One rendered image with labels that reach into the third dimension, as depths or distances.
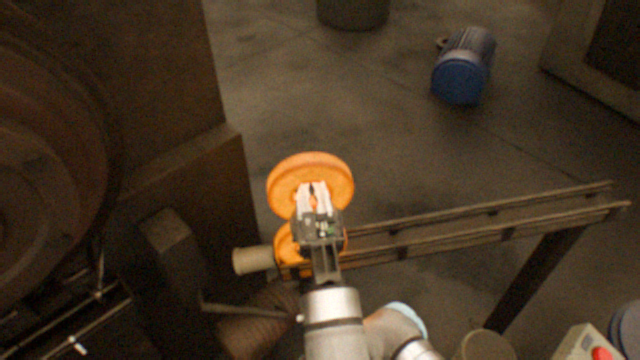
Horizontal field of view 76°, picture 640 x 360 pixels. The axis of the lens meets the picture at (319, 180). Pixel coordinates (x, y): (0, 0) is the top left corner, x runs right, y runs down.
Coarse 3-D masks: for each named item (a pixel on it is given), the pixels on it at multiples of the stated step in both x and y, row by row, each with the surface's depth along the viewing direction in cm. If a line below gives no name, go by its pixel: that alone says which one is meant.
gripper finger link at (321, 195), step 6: (312, 186) 72; (318, 186) 72; (324, 186) 67; (318, 192) 72; (324, 192) 68; (318, 198) 71; (324, 198) 69; (318, 204) 71; (324, 204) 69; (330, 204) 71; (318, 210) 70; (324, 210) 70; (330, 210) 70
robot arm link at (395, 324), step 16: (400, 304) 74; (368, 320) 72; (384, 320) 71; (400, 320) 71; (416, 320) 71; (368, 336) 69; (384, 336) 69; (400, 336) 68; (416, 336) 68; (368, 352) 67; (384, 352) 67; (400, 352) 66; (416, 352) 65; (432, 352) 65
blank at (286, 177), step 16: (288, 160) 70; (304, 160) 69; (320, 160) 69; (336, 160) 71; (272, 176) 71; (288, 176) 70; (304, 176) 70; (320, 176) 71; (336, 176) 71; (272, 192) 72; (288, 192) 72; (336, 192) 74; (352, 192) 75; (272, 208) 75; (288, 208) 76
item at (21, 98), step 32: (0, 64) 44; (32, 64) 46; (0, 96) 43; (32, 96) 46; (64, 96) 50; (32, 128) 47; (64, 128) 50; (96, 128) 55; (64, 160) 52; (96, 160) 57; (96, 192) 60; (64, 256) 62
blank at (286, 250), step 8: (288, 224) 87; (280, 232) 88; (288, 232) 85; (344, 232) 90; (280, 240) 87; (288, 240) 87; (280, 248) 88; (288, 248) 89; (296, 248) 90; (344, 248) 92; (280, 256) 91; (288, 256) 91; (296, 256) 92
